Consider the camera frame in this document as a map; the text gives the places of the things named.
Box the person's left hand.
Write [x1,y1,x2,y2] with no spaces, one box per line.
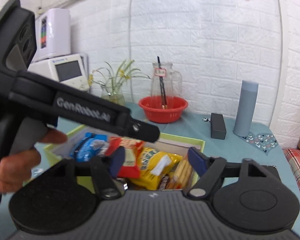
[0,102,68,195]

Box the red snack bag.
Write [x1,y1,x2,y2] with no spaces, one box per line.
[106,137,145,179]

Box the blue snack packet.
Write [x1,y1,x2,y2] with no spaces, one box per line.
[69,132,109,163]

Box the red plastic basin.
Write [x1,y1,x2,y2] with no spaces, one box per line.
[138,96,189,124]

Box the cracker packet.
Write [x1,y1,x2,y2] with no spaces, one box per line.
[167,157,192,189]

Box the yellow snack bag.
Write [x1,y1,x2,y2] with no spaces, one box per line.
[130,147,183,191]

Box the black rectangular case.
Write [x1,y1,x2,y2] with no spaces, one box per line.
[210,113,226,140]

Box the green cardboard box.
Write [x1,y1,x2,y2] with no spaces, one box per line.
[43,124,206,190]

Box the orchid plant in glass vase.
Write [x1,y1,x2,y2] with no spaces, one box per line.
[88,60,150,106]

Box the clear glass pitcher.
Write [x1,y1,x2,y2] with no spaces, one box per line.
[149,56,183,109]

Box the white machine with screen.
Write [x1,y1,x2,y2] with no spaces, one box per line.
[28,54,90,92]

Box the grey cylindrical bottle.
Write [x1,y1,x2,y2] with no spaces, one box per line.
[233,80,258,137]

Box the white water purifier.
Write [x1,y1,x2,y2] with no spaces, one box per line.
[32,8,71,62]

